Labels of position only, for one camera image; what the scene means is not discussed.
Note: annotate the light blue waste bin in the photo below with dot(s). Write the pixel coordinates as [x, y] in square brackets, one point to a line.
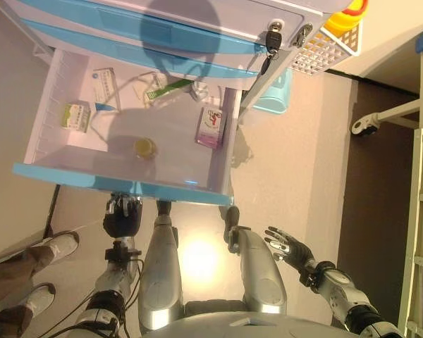
[273, 95]

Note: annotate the clear bottle yellow capsules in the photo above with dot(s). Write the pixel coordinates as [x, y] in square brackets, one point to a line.
[145, 148]

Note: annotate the white blue medicine box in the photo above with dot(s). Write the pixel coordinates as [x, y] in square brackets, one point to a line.
[104, 86]

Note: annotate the white mesh side basket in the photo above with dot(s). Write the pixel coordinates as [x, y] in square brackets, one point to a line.
[320, 53]

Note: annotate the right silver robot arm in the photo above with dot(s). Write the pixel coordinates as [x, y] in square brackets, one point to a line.
[345, 288]

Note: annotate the pink purple medicine box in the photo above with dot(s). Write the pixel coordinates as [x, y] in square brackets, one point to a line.
[211, 125]

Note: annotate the yellow container red lid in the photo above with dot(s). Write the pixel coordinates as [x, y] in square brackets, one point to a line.
[342, 17]

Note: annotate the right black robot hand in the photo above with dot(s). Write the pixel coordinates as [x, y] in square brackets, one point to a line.
[294, 250]

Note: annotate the white sneaker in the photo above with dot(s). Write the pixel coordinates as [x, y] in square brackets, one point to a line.
[40, 299]
[61, 246]

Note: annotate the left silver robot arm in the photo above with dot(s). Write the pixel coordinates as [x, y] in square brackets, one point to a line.
[109, 281]

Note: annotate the grey robot torso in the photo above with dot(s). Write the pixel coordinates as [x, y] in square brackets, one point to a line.
[250, 324]

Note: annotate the black cart key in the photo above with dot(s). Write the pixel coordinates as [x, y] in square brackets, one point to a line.
[273, 37]

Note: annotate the white medical cart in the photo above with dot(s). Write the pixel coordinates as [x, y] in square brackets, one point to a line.
[254, 10]

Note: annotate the right silver robot leg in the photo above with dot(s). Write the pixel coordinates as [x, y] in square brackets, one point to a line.
[261, 274]

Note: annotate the brown trouser leg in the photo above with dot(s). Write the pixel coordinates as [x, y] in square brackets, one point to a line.
[14, 267]
[7, 322]

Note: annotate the white bed caster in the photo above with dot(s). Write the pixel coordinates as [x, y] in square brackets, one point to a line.
[363, 126]

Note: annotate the small green white medicine box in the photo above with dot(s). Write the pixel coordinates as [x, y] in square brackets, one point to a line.
[77, 116]

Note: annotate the long green white medicine box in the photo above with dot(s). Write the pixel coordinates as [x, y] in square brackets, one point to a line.
[165, 89]

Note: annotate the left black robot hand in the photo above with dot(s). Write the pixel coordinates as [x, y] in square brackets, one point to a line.
[123, 220]

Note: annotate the white pill bottle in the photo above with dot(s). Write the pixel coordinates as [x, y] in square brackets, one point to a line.
[200, 92]

